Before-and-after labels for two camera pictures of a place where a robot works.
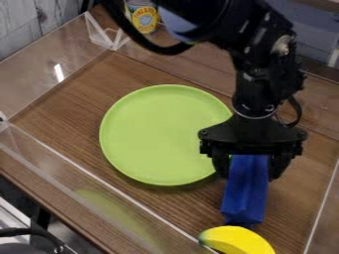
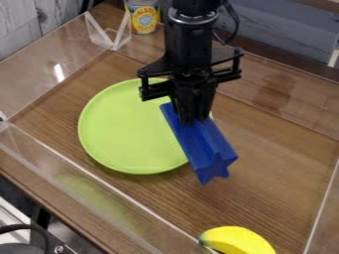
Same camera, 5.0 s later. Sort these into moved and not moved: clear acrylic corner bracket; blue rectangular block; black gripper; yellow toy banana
Moved: blue rectangular block; black gripper
Not moved: yellow toy banana; clear acrylic corner bracket
